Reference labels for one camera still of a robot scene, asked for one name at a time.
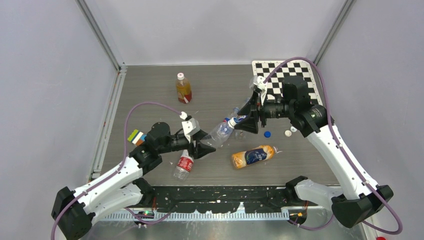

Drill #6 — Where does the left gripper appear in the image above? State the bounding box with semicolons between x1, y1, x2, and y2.
158;129;216;159

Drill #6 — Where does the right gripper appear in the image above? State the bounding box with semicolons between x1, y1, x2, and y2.
234;89;294;134

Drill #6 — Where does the red label water bottle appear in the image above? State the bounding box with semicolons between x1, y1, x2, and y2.
173;149;194;181

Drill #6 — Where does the clear plastic bottle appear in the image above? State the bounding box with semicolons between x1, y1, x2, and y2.
201;122;234;149

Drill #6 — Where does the yellow red label bottle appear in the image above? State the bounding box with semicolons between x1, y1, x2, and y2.
175;76;192;104

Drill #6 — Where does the white QR bottle cap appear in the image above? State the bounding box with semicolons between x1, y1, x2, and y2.
177;72;185;81

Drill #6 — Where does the crushed Pepsi bottle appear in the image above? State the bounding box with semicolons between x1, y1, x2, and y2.
223;107;240;123

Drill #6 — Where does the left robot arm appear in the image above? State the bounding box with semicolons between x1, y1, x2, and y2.
51;119;216;240

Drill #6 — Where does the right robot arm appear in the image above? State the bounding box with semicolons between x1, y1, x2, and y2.
235;75;394;228

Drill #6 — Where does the upright Pepsi bottle blue label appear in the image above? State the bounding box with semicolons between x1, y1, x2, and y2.
234;98;249;140

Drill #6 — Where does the orange blue label bottle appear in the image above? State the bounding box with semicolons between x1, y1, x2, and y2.
231;145;278;169

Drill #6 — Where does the cream white bottle cap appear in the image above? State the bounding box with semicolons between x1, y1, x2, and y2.
284;130;292;137

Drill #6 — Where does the colourful toy brick stack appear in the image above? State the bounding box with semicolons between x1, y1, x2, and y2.
127;129;147;146

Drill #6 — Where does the checkerboard calibration mat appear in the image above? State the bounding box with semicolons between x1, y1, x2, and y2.
251;59;324;110

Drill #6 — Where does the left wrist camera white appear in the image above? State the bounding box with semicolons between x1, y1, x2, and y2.
179;111;201;136

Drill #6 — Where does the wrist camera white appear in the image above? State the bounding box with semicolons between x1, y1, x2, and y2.
249;75;268;106
179;111;201;136

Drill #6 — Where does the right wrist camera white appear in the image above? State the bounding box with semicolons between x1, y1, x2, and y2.
249;75;268;106

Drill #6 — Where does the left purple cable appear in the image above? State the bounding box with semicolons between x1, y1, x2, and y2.
50;101;188;240

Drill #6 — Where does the purple cable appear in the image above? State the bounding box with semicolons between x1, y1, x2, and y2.
50;101;188;240
263;56;404;236

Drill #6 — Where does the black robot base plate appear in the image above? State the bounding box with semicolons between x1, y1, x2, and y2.
134;185;305;214

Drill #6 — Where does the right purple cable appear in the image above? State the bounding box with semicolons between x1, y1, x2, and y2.
263;56;404;236

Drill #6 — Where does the aluminium slotted rail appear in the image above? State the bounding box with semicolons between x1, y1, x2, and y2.
101;209;290;222

